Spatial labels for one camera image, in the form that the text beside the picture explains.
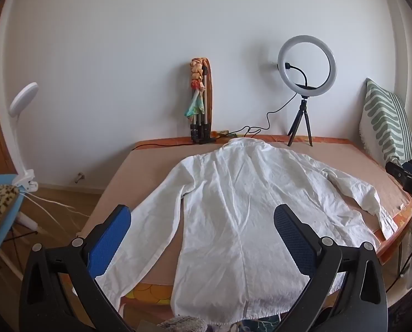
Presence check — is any pink blanket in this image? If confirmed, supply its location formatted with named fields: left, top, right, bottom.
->
left=78, top=140, right=412, bottom=284

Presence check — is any green patterned white pillow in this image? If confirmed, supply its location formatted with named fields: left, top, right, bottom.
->
left=359, top=78, right=412, bottom=167

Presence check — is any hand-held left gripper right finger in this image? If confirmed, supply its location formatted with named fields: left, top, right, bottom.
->
left=274, top=204, right=388, bottom=332

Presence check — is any black mini tripod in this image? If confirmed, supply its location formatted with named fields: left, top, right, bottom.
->
left=287, top=97, right=314, bottom=147

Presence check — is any leopard print cloth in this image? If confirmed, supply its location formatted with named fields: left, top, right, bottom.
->
left=0, top=185, right=20, bottom=246

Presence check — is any white ring light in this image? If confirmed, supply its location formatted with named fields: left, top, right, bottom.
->
left=277, top=35, right=337, bottom=98

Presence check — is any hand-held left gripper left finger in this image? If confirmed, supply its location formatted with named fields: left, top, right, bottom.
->
left=19, top=205, right=134, bottom=332

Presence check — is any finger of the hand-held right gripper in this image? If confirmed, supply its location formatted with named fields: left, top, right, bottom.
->
left=386, top=161, right=405, bottom=180

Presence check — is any folded tripod stand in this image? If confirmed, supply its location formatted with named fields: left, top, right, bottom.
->
left=191, top=66, right=216, bottom=145

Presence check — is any colourful scarf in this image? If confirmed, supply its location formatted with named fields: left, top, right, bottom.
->
left=184, top=58, right=208, bottom=117

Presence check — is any grey fuzzy cloth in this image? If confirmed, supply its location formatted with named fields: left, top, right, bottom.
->
left=157, top=315, right=208, bottom=332

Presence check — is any thin black ring light cable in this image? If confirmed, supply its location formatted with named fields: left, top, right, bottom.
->
left=133, top=92, right=298, bottom=149

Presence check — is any light blue chair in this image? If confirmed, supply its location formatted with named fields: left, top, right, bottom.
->
left=0, top=166, right=42, bottom=281

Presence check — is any white lamp cable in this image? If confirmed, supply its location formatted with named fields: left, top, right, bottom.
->
left=29, top=190, right=89, bottom=217

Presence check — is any white long-sleeved shirt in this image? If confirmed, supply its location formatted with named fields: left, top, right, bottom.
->
left=97, top=138, right=399, bottom=326

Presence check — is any white clamp lamp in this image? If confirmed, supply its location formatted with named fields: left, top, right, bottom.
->
left=8, top=82, right=39, bottom=192

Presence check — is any brown wooden board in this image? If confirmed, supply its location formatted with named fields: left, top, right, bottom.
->
left=202, top=58, right=214, bottom=135

